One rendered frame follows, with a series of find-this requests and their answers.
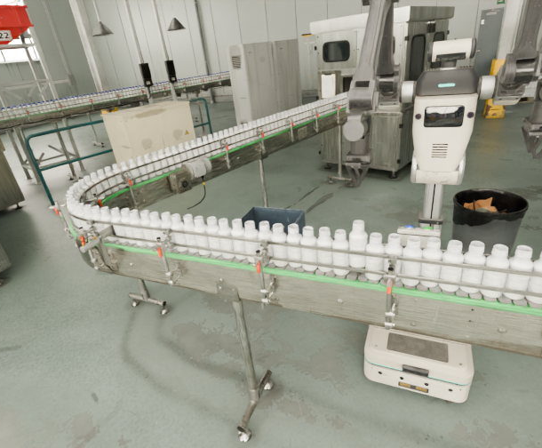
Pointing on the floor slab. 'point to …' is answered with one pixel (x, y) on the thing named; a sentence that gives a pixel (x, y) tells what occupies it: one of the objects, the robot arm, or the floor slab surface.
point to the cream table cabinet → (148, 129)
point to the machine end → (402, 46)
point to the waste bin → (501, 232)
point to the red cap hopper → (7, 29)
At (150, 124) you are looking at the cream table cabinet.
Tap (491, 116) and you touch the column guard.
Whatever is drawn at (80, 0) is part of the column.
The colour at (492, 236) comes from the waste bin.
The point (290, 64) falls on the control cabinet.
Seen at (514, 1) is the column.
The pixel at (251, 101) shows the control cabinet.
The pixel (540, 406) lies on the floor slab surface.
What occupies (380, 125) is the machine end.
